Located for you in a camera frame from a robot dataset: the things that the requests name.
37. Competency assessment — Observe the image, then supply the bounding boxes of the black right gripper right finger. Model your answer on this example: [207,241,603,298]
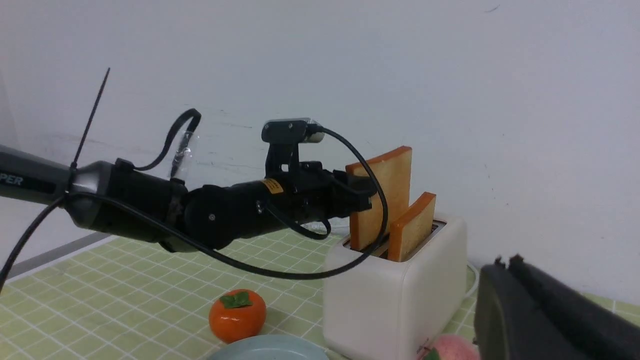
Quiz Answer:
[508,254,640,360]

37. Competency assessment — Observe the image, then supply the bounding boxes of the black camera cable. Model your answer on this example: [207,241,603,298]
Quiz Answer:
[0,127,390,296]

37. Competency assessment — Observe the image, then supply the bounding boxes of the toast slice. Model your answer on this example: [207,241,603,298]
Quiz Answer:
[387,192,437,262]
[345,146,413,252]

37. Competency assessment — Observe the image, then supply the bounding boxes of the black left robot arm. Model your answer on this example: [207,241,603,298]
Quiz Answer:
[1,146,608,360]

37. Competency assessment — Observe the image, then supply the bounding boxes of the light blue plate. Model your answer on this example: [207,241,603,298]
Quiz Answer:
[208,333,329,360]

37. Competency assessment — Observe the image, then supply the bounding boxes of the orange persimmon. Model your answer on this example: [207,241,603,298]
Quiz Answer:
[208,289,267,344]

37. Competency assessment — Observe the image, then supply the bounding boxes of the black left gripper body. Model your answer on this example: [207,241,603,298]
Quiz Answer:
[260,161,351,231]

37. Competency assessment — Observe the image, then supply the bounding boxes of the pink peach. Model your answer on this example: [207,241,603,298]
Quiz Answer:
[420,333,480,360]

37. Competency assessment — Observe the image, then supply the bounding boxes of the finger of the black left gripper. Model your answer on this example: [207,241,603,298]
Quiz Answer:
[333,170,378,219]

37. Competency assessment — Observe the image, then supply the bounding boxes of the white toaster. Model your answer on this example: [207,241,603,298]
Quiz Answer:
[322,213,467,360]

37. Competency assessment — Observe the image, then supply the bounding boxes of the white toaster power cord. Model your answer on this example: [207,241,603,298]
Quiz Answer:
[465,262,481,301]

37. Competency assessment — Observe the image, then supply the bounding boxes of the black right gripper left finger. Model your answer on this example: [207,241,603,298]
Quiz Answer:
[473,264,591,360]

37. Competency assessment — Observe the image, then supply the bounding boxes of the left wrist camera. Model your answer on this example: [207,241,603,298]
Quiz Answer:
[261,118,325,177]

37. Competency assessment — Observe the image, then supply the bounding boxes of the green checkered tablecloth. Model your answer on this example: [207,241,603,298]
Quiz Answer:
[0,227,640,360]

